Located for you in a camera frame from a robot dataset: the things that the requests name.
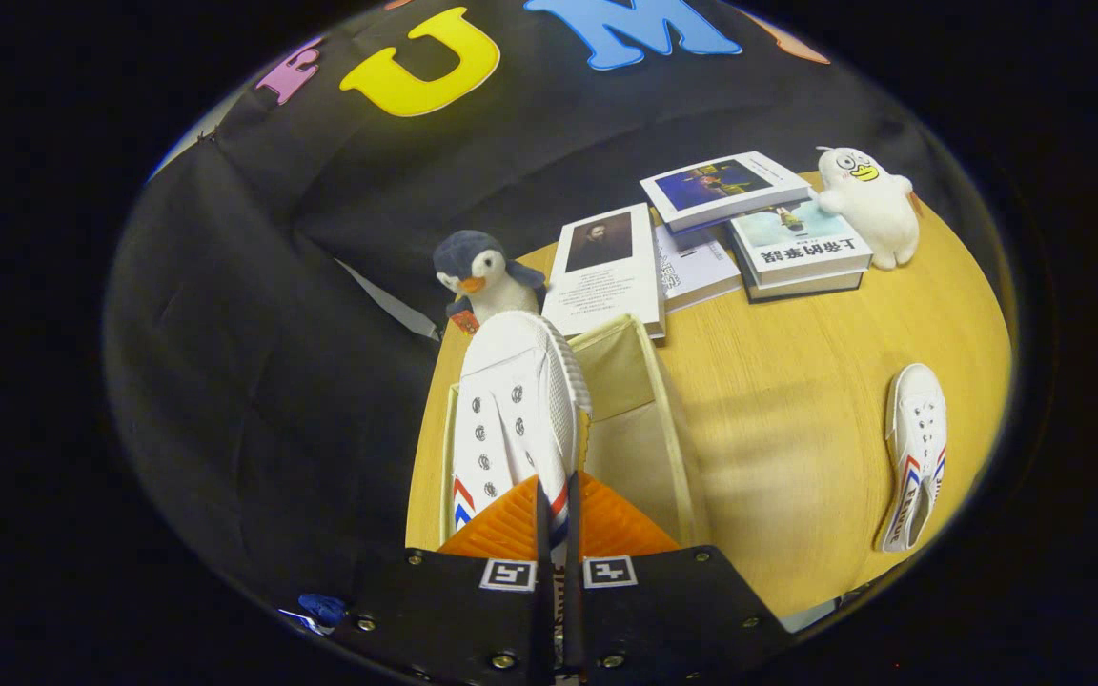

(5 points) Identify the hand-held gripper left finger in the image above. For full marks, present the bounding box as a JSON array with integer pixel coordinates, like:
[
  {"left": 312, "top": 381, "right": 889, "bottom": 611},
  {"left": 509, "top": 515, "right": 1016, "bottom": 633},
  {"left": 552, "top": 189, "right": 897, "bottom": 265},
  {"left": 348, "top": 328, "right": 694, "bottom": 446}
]
[{"left": 333, "top": 474, "right": 557, "bottom": 686}]

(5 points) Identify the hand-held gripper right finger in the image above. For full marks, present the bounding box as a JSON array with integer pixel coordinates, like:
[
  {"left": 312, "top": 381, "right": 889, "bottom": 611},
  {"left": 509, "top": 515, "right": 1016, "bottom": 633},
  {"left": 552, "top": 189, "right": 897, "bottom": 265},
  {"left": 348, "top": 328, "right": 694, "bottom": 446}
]
[{"left": 563, "top": 470, "right": 795, "bottom": 686}]

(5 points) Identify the beige fabric storage box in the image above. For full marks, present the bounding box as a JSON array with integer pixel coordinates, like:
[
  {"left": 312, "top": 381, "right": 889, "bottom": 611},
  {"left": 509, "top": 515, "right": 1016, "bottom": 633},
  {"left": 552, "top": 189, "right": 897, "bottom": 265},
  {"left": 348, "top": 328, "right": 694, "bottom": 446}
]
[{"left": 438, "top": 314, "right": 713, "bottom": 555}]

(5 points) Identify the white shoe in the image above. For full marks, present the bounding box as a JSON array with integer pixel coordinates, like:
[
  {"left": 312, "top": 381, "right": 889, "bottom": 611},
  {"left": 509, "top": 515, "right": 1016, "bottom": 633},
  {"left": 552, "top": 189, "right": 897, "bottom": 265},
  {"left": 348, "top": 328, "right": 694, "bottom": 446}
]
[
  {"left": 880, "top": 363, "right": 949, "bottom": 555},
  {"left": 448, "top": 310, "right": 594, "bottom": 573}
]

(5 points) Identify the small blue object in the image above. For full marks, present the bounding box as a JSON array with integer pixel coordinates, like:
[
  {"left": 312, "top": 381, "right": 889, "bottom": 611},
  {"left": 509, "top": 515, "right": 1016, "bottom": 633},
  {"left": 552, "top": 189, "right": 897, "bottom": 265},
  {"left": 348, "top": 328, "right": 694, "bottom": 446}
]
[{"left": 297, "top": 592, "right": 349, "bottom": 631}]

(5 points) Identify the penguin plush toy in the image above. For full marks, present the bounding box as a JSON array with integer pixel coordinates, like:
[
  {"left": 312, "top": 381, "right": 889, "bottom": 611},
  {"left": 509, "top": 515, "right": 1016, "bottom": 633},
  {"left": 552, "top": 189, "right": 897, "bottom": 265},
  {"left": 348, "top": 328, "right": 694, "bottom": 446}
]
[{"left": 432, "top": 230, "right": 549, "bottom": 335}]

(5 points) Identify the white book with portrait cover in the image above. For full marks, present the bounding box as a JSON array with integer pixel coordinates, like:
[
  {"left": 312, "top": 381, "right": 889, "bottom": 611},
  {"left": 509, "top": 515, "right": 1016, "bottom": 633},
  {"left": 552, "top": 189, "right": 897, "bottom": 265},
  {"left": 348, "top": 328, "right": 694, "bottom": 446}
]
[{"left": 540, "top": 202, "right": 667, "bottom": 341}]

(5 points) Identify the thin white booklet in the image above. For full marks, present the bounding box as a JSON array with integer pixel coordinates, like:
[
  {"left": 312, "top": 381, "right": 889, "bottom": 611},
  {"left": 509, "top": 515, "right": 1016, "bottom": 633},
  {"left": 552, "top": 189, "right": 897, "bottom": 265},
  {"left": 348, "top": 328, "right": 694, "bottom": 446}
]
[{"left": 654, "top": 224, "right": 743, "bottom": 314}]

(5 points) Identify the thick book with pale cover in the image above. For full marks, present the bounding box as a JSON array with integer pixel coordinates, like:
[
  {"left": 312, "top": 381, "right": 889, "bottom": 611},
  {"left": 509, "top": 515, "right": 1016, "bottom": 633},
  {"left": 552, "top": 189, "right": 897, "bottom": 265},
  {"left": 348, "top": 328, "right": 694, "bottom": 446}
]
[{"left": 727, "top": 195, "right": 875, "bottom": 305}]

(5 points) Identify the book with blue picture cover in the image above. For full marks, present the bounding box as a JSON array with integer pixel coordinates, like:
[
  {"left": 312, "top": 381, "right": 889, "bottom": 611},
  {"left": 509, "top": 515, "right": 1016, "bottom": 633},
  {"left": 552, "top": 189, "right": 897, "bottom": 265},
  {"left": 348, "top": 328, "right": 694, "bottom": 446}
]
[{"left": 639, "top": 151, "right": 813, "bottom": 235}]

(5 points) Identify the white duck plush toy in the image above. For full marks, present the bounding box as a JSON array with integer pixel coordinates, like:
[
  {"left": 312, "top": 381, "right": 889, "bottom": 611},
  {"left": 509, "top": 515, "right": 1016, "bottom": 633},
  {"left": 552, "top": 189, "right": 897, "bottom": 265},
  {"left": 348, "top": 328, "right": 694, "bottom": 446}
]
[{"left": 815, "top": 146, "right": 923, "bottom": 272}]

